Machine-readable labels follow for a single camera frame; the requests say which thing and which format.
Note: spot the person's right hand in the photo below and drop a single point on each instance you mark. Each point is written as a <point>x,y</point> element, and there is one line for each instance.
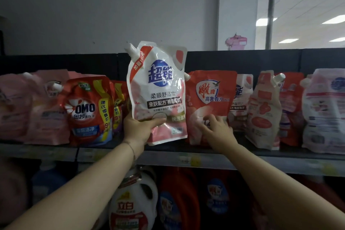
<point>219,135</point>

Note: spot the person's left hand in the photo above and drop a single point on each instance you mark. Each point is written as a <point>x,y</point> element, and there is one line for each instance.
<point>137,132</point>

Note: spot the group of Chaoneng floral pouches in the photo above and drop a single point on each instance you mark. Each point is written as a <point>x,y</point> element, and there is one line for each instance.
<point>323,119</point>

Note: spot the grey vertical pole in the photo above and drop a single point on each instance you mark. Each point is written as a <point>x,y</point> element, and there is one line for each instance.
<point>271,8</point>

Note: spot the white detergent jug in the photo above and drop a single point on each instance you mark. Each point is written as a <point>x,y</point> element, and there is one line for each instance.
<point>132,205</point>

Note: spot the person's left forearm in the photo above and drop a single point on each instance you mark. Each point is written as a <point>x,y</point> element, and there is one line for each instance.
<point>72,192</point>

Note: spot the pink bagged item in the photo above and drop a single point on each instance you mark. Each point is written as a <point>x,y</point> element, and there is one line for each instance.
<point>236,42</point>

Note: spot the white red Chaoneng pouch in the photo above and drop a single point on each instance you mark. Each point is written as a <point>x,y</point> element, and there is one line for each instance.
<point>264,119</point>

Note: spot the person's right forearm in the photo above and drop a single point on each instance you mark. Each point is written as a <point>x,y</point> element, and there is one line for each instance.
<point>285,192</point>

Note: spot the yellow price label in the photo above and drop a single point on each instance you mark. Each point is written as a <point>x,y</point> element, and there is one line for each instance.
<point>322,168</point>
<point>93,155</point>
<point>190,160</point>

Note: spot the dark metal shelf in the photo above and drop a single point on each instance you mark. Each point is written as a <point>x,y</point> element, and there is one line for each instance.
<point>81,62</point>

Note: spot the row of coloured detergent jugs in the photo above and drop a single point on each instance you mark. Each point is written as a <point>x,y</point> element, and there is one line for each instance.
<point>178,197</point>

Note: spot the blue detergent jug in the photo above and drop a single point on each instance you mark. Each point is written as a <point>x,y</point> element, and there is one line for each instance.
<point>48,181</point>

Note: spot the ceiling light panel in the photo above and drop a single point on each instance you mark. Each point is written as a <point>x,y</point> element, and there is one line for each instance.
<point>261,22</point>
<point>337,39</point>
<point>334,19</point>
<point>288,41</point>

